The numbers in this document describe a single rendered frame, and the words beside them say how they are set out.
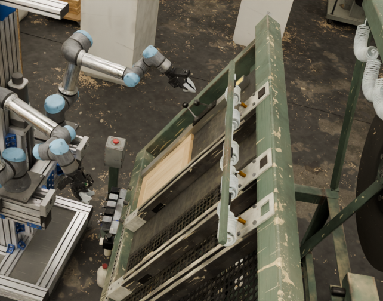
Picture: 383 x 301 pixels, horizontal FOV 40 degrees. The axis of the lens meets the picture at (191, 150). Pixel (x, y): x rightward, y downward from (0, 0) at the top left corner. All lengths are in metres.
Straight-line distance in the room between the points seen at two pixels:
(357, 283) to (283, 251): 0.34
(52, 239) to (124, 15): 2.32
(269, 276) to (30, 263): 2.35
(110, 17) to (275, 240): 3.83
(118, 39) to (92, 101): 0.67
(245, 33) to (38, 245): 3.88
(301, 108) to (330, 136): 0.49
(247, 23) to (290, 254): 5.04
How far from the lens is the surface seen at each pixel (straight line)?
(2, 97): 2.62
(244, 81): 2.77
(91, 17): 5.28
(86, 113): 5.17
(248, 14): 6.46
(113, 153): 3.43
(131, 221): 2.93
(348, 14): 7.80
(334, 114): 5.89
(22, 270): 3.68
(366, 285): 1.91
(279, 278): 1.59
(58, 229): 3.88
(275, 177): 1.87
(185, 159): 2.84
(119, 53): 5.36
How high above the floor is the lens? 3.20
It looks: 41 degrees down
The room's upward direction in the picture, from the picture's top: 11 degrees clockwise
